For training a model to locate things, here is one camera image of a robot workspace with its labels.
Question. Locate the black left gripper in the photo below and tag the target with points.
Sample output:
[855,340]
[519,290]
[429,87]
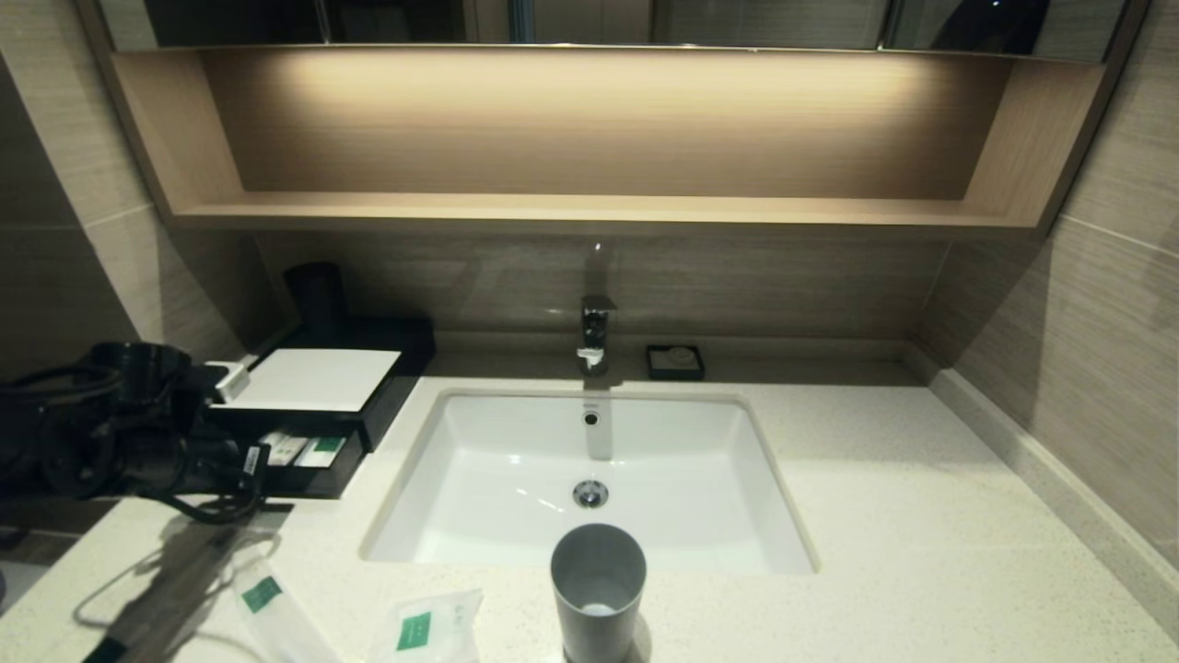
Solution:
[226,470]

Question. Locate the black box drawer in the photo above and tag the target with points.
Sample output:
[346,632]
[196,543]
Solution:
[318,481]

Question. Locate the white toothbrush packet green label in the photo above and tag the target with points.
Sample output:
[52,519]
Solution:
[106,652]
[262,594]

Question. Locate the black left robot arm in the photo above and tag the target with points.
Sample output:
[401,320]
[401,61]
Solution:
[83,442]

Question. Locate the black tray box white lid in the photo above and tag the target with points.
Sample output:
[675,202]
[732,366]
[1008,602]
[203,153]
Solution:
[322,378]

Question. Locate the white paper sachet packet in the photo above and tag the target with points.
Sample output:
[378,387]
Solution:
[293,449]
[273,444]

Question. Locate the small white packet green label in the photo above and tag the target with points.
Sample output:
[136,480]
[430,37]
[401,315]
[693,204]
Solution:
[324,451]

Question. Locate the black cylindrical cup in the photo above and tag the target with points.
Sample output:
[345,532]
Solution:
[316,295]

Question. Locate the square white sachet green label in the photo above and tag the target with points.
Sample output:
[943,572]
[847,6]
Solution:
[414,631]

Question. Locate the white ceramic sink basin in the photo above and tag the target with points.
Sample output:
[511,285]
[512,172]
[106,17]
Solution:
[497,497]

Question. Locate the chrome sink drain stopper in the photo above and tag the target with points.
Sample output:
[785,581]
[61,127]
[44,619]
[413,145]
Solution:
[590,494]

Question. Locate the grey tumbler cup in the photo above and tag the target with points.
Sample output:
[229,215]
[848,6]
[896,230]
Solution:
[599,571]

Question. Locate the chrome sink faucet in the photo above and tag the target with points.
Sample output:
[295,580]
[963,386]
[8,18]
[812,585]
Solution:
[596,331]

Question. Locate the black soap dish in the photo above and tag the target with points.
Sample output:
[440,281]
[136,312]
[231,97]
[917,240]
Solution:
[656,368]

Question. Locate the beige soap bar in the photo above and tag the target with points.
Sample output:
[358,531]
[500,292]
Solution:
[682,354]

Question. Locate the mirror cabinet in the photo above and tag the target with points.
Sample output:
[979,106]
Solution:
[737,23]

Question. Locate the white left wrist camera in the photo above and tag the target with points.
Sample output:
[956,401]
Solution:
[230,380]

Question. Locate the wooden wall shelf niche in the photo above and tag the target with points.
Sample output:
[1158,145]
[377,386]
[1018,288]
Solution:
[589,212]

